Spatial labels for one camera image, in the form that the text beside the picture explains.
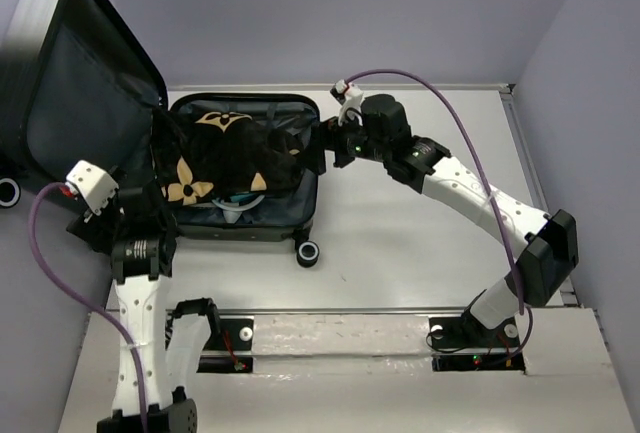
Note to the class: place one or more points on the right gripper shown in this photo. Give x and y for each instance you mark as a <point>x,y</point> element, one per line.
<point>331,136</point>

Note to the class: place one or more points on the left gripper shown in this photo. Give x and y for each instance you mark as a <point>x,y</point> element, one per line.
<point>93,225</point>

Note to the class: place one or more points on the teal white headphones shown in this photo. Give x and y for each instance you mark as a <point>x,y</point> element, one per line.
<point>239,209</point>

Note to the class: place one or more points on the black blanket with beige flowers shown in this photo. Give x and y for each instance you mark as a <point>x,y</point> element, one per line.
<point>198,157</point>

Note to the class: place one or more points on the black and white suitcase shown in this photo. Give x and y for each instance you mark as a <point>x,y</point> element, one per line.
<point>77,84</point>

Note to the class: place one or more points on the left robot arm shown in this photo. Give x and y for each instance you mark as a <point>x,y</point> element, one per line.
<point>160,346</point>

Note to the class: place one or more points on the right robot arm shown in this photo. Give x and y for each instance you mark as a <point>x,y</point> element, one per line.
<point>543,246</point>

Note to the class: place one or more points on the white cardboard front panel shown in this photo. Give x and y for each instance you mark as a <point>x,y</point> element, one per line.
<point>374,373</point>

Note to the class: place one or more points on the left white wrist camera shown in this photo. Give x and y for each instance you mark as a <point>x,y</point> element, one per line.
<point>93,184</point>

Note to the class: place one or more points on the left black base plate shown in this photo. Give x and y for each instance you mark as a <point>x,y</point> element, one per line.
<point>230,351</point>

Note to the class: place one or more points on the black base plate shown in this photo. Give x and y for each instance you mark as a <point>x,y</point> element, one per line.
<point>455,350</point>
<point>230,351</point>

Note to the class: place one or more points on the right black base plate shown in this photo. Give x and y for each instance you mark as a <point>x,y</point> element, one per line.
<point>455,350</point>

